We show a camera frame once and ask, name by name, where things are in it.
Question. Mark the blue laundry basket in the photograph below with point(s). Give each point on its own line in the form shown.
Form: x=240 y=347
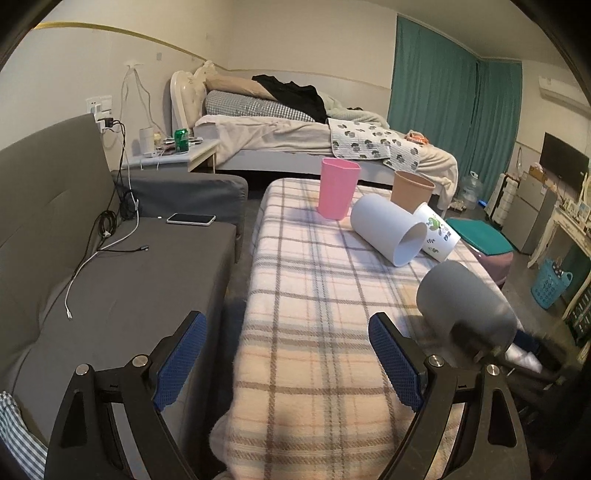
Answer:
x=550 y=283

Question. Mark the grey sofa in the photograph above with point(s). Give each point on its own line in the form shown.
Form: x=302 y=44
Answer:
x=92 y=273

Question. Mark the brown paper cup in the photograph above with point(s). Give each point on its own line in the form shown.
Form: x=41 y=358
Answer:
x=411 y=190

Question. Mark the plaid table blanket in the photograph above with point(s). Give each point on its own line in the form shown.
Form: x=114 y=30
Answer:
x=310 y=398

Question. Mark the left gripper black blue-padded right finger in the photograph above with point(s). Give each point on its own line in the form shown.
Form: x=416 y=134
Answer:
x=489 y=444

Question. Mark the green curtain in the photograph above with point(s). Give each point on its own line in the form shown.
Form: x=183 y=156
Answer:
x=465 y=105

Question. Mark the green soda can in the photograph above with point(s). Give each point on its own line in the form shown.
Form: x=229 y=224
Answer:
x=181 y=140

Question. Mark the black clothing on bed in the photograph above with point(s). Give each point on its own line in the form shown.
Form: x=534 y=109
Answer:
x=301 y=98

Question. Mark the pink plastic cup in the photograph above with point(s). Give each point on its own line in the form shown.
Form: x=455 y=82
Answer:
x=338 y=184

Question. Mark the grey mini fridge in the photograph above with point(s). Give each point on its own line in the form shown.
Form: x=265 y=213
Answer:
x=529 y=214

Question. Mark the white tumbler on nightstand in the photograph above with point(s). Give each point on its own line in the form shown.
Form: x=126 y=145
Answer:
x=147 y=142

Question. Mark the clear water jug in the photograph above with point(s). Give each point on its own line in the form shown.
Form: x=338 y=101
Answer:
x=471 y=190

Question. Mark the purple stool teal cushion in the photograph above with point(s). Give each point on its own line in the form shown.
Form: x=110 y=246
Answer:
x=493 y=251

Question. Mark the patterned white quilted mat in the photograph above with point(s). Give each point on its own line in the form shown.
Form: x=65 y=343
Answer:
x=353 y=140

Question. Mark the black television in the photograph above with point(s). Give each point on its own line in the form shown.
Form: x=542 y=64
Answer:
x=568 y=164

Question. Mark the striped pillow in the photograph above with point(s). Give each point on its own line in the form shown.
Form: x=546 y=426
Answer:
x=231 y=104

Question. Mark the white smartphone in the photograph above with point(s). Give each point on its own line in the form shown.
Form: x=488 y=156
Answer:
x=191 y=219

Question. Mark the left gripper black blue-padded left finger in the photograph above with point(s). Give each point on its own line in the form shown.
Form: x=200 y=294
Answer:
x=85 y=442

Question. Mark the dark grey cup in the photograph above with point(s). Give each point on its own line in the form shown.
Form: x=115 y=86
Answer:
x=451 y=294

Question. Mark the bed with beige sheets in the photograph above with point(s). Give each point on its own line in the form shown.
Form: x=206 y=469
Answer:
x=290 y=146

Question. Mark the checked shorts fabric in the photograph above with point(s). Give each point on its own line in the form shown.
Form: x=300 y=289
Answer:
x=26 y=449

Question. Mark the white wall power strip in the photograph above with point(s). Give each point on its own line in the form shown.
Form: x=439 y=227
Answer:
x=101 y=109

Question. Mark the white suitcase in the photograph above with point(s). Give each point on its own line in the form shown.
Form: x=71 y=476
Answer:
x=501 y=199

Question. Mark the white cup green print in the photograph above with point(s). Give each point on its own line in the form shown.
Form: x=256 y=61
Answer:
x=441 y=238

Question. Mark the white bedside table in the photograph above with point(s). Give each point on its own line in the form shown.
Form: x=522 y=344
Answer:
x=197 y=154

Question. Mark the plain white cup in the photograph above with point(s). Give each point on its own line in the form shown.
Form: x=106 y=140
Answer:
x=390 y=229

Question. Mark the white air conditioner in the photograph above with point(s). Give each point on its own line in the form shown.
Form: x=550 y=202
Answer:
x=560 y=90

